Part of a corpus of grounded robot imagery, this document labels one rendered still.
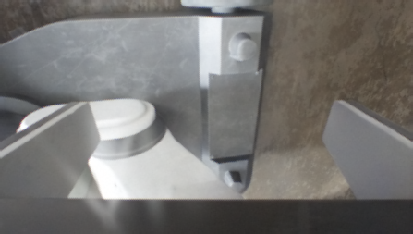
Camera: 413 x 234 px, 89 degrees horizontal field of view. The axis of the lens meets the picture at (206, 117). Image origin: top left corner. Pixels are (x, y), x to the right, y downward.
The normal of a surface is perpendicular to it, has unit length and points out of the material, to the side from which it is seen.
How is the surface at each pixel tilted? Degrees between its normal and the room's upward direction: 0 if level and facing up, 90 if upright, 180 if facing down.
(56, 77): 0
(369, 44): 0
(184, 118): 0
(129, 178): 90
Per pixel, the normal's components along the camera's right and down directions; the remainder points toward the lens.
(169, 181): -0.02, -0.86
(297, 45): 0.18, 0.50
